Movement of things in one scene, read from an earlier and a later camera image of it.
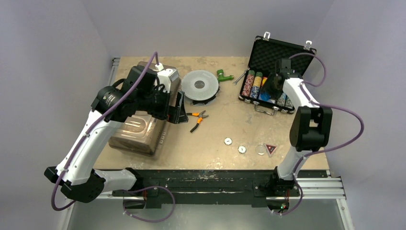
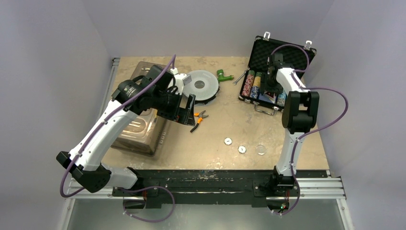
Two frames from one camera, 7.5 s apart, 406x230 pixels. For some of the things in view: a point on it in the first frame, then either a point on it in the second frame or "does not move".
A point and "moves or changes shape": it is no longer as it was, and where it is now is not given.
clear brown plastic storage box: [143, 136] does not move
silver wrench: [235, 83] does not move
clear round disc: [260, 149] does not move
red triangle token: [270, 149] moves or changes shape
